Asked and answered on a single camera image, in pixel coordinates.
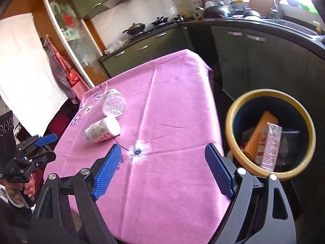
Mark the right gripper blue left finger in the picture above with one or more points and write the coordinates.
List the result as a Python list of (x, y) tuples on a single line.
[(103, 171)]

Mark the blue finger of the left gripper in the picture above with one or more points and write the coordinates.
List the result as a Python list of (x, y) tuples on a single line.
[(46, 140)]

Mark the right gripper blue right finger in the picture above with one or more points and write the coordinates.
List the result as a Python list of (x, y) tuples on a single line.
[(222, 170)]

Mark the white pill bottle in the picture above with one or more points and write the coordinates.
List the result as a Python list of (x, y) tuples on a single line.
[(103, 129)]

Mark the red white milk carton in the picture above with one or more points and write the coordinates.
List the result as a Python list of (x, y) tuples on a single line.
[(268, 148)]

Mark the clear plastic water bottle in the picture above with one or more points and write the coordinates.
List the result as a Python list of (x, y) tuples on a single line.
[(114, 104)]

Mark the yellow rimmed trash bin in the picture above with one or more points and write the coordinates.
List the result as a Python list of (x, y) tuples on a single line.
[(298, 140)]

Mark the green kitchen cabinets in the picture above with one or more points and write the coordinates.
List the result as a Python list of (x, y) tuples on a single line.
[(244, 55)]

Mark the left hand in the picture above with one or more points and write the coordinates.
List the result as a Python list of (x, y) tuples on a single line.
[(13, 188)]

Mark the orange biscuit package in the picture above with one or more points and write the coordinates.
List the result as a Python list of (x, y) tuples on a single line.
[(252, 145)]

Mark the red checkered apron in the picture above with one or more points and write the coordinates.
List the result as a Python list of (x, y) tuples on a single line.
[(68, 79)]

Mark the pink floral tablecloth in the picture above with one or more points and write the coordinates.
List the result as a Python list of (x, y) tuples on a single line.
[(163, 191)]

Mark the white plastic bag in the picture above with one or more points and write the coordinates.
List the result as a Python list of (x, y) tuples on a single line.
[(114, 46)]

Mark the black wok with lid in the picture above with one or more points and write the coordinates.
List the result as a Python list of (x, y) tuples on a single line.
[(134, 29)]

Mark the large black wok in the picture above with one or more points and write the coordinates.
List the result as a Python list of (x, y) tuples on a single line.
[(215, 12)]

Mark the small black pan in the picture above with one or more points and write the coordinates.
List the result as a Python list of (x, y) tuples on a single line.
[(159, 21)]

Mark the wooden cutting board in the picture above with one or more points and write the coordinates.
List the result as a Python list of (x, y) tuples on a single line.
[(261, 4)]

